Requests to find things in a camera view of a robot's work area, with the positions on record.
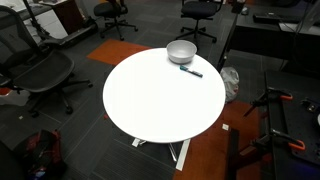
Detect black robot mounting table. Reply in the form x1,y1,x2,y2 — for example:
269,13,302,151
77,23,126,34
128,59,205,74
264,69,320,180

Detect red and black bag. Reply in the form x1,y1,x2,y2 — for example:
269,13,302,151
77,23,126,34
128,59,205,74
13,129,67,180

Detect orange handled bar clamp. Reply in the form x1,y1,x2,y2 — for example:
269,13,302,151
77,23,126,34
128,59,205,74
250,128,306,154
243,87,294,118

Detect white plastic bag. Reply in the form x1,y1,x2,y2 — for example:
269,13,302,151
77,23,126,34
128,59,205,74
220,66,240,103

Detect teal capped marker pen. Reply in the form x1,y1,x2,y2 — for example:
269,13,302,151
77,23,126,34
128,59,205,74
179,65,204,79

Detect white cabinet with wood panel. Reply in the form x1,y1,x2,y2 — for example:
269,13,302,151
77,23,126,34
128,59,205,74
0,0,86,43

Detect round white table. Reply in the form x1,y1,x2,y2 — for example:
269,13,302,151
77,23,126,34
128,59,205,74
102,47,227,144

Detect black mesh office chair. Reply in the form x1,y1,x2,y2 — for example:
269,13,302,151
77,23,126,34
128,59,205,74
0,4,94,119

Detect black office desk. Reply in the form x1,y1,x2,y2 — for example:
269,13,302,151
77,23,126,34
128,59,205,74
217,0,320,73

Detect black keyboard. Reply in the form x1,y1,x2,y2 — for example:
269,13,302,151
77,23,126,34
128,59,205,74
252,12,284,25

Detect white table base legs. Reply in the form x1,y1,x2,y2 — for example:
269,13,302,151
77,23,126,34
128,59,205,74
131,137,192,172

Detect white bowl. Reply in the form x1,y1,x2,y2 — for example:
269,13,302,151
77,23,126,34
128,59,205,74
166,39,198,65

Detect black camera tripod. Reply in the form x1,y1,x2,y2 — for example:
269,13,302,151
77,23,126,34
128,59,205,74
22,0,51,42

